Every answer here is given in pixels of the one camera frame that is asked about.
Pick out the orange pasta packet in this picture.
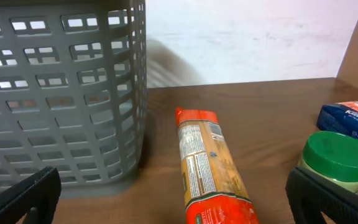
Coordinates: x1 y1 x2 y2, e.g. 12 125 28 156
176 108 259 224

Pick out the green lid jar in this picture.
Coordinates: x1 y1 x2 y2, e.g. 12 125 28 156
298 131 358 194

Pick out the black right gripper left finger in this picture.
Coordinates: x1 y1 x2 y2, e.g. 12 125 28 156
0 167 62 224

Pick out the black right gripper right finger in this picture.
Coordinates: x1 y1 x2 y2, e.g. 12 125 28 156
285 167 358 224

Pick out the grey plastic lattice basket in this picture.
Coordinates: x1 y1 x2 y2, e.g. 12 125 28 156
0 1 147 198

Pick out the blue tissue multipack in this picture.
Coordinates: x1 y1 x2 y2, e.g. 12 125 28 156
316 101 358 139

